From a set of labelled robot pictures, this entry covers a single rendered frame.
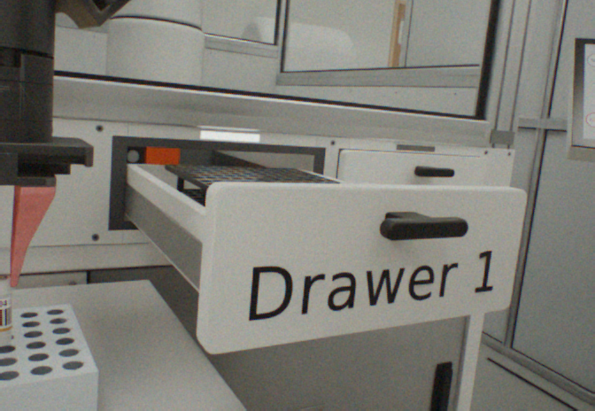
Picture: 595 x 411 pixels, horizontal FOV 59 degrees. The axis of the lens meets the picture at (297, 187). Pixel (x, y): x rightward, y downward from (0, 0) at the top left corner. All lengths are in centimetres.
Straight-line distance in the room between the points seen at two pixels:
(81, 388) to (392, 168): 56
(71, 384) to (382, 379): 67
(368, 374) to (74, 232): 54
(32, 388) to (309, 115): 49
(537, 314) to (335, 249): 212
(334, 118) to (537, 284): 180
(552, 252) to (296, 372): 168
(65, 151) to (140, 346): 21
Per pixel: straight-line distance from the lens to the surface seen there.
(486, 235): 47
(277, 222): 34
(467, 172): 92
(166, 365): 47
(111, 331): 53
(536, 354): 251
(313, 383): 89
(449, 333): 104
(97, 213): 66
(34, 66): 37
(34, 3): 37
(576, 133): 118
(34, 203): 37
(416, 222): 36
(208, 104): 67
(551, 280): 240
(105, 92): 64
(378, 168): 79
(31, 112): 37
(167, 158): 104
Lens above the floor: 98
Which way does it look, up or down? 8 degrees down
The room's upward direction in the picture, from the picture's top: 5 degrees clockwise
